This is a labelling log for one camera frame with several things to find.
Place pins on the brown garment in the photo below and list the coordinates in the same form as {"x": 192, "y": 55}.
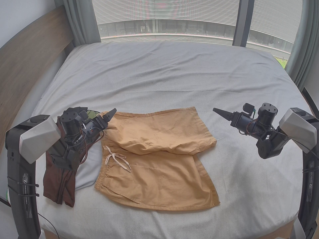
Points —
{"x": 57, "y": 180}

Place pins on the pale grey garment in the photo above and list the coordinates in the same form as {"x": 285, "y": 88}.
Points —
{"x": 89, "y": 163}

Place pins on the black garment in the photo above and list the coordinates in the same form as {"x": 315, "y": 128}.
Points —
{"x": 79, "y": 109}

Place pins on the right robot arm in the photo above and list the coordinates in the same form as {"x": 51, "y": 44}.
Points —
{"x": 294, "y": 131}

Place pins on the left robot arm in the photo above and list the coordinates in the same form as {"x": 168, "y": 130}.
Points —
{"x": 25, "y": 158}

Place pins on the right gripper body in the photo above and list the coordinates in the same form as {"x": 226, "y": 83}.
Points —
{"x": 240, "y": 122}

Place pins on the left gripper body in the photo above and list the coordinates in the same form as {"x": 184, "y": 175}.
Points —
{"x": 101, "y": 123}

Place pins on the bed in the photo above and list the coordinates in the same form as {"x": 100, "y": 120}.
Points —
{"x": 159, "y": 83}

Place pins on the green garment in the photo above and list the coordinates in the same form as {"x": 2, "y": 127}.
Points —
{"x": 91, "y": 114}

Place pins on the tan shorts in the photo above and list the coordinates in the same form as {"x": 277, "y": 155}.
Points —
{"x": 159, "y": 173}

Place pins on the grey-green curtain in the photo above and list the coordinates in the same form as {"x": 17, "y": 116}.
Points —
{"x": 306, "y": 33}
{"x": 77, "y": 14}

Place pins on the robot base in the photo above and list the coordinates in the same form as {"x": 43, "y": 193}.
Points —
{"x": 297, "y": 230}

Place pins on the window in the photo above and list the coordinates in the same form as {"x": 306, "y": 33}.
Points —
{"x": 164, "y": 9}

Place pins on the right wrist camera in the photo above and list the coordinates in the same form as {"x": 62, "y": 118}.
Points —
{"x": 248, "y": 108}

